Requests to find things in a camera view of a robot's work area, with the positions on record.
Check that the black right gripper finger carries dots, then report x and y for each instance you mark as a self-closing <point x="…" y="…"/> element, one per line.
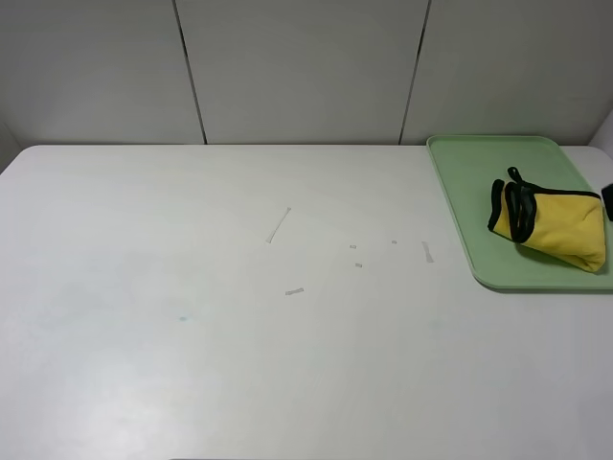
<point x="607" y="200"/>

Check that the yellow towel with black trim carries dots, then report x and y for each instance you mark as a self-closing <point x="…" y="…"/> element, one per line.
<point x="564" y="224"/>

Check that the light green plastic tray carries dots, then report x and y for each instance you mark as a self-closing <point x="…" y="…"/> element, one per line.
<point x="467" y="166"/>

